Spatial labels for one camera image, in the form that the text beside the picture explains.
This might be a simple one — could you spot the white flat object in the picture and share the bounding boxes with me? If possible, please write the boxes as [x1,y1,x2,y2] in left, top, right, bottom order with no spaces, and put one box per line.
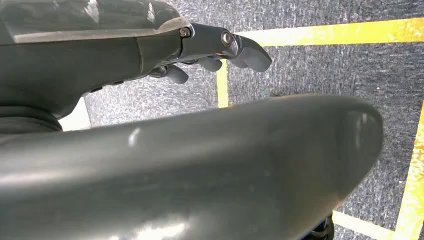
[58,97,92,132]

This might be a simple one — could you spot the ribbed grey left arm sleeve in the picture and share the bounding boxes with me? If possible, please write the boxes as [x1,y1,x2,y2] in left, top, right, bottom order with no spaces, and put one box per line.
[0,105,64,137]

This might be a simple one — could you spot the yellow floor tape strip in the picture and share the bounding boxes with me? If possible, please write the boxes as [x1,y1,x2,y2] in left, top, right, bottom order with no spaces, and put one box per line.
[331,209,398,240]
[234,17,424,48]
[393,99,424,240]
[215,59,230,109]

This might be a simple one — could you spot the black robot foot part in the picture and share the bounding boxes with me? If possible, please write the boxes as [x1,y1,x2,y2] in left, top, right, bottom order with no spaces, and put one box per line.
[303,214,335,240]

